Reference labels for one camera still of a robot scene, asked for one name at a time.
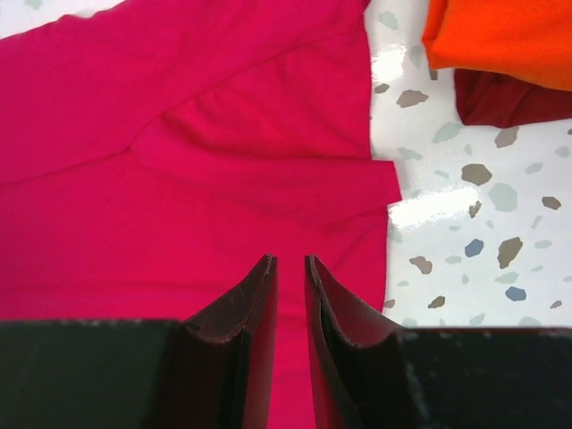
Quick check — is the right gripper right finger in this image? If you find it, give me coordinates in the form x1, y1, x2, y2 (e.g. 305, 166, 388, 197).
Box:
305, 257, 571, 428

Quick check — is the folded dark red t shirt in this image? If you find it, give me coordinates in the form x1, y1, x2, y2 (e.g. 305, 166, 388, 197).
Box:
454, 69, 571, 129

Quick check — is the crimson pink t shirt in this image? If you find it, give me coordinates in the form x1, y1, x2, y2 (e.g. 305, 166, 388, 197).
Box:
1, 1, 400, 428

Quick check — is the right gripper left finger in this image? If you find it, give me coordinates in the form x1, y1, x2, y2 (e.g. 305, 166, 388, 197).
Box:
1, 255, 277, 428

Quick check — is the folded orange t shirt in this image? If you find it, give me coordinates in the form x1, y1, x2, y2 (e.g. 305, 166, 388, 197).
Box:
422, 0, 571, 91

